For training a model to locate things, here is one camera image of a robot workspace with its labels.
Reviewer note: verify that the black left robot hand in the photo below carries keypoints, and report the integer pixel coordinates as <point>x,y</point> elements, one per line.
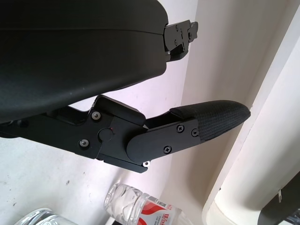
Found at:
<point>70,58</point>

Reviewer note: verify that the clear glass cup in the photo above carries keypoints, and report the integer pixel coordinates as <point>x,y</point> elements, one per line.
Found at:
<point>47,218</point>

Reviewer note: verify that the clear plastic water bottle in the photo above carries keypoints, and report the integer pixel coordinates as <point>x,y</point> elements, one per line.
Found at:
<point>126,206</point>

